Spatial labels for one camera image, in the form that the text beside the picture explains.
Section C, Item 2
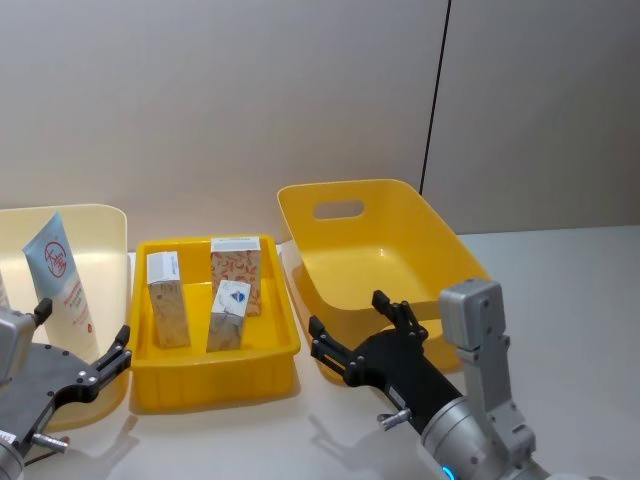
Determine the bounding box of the box with red pattern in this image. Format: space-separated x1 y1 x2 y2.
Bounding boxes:
209 235 264 318

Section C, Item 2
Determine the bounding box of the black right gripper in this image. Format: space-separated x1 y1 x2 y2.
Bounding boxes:
308 289 465 433

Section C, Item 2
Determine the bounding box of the shallow yellow plastic tray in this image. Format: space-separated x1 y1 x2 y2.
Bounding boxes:
128 233 303 414

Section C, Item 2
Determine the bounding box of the yellow plastic bin with handle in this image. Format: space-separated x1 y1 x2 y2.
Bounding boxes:
275 178 494 388

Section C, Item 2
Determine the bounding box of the pale blue white tube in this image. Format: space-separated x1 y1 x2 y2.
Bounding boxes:
22 210 101 352

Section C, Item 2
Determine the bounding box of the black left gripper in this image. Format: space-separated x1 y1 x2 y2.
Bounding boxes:
0 297 133 454

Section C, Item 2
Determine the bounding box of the cream plastic bin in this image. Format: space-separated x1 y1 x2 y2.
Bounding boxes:
0 202 133 432

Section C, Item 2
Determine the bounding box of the small box with blue mark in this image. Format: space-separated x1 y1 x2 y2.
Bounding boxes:
205 279 252 353

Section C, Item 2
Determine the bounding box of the silver cable plug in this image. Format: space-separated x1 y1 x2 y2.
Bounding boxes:
377 408 413 432
31 433 72 452

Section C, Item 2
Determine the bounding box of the tall box with white top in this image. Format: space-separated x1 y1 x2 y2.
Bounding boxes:
145 250 193 350

